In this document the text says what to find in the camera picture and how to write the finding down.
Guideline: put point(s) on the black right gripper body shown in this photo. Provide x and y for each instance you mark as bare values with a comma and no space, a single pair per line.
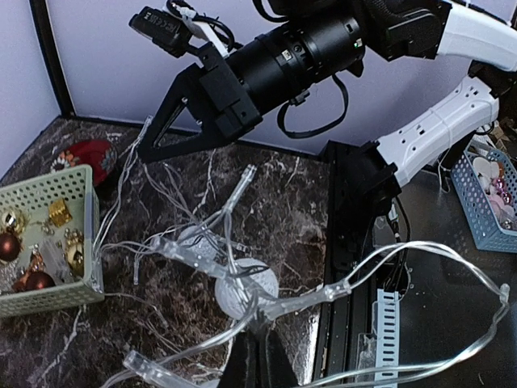
276,70

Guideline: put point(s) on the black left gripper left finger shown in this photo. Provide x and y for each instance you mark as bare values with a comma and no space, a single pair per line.
241,370

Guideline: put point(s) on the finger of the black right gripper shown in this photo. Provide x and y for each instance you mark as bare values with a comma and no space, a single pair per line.
150,151
185,92

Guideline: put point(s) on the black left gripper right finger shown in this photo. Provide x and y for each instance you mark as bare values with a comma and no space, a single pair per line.
278,371

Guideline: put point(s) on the white woven light ball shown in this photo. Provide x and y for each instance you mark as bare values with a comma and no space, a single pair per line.
234,296
201,243

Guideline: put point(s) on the clear battery box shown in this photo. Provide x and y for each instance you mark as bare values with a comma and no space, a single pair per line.
54,260

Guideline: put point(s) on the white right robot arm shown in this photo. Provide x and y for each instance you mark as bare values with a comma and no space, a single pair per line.
397,82

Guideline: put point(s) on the gold gift box ornament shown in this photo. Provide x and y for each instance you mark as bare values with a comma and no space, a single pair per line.
58,212

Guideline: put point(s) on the gold shiny bauble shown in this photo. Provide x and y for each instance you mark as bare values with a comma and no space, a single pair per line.
75,258
13,221

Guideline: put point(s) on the pale green perforated basket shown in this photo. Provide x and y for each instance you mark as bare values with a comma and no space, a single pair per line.
32,197

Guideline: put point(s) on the brown matte bauble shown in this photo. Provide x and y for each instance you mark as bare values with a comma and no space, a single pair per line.
39,280
10,247

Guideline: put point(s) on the blue perforated basket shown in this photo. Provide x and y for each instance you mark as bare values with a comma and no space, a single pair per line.
488,234

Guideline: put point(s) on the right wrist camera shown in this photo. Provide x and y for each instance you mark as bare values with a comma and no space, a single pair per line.
164,30

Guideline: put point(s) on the white slotted cable duct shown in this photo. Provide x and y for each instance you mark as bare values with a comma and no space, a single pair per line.
386,328

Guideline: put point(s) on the black front table rail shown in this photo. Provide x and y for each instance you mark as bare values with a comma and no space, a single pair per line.
355,258

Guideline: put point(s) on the right black frame post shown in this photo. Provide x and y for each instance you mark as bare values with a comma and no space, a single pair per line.
48,48

